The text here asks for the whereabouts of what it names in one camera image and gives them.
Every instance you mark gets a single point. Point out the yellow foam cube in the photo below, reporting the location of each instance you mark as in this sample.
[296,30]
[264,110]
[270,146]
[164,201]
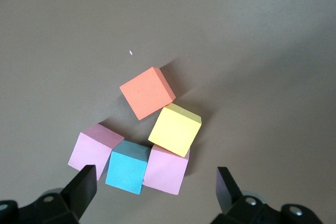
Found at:
[173,132]

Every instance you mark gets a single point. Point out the brown table cover sheet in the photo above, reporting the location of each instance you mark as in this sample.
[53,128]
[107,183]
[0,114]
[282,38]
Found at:
[52,51]

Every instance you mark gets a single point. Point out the pink foam cube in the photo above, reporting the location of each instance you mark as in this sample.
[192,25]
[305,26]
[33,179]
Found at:
[89,150]
[165,171]

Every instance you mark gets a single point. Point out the blue foam cube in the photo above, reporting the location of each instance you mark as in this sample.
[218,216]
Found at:
[127,169]

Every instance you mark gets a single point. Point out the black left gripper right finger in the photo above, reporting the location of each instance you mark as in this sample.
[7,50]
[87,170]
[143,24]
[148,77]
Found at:
[231,200]

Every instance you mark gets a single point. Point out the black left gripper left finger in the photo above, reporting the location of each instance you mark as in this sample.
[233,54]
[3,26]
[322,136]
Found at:
[78,195]

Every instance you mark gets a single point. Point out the orange foam cube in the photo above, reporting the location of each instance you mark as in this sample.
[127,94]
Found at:
[145,93]

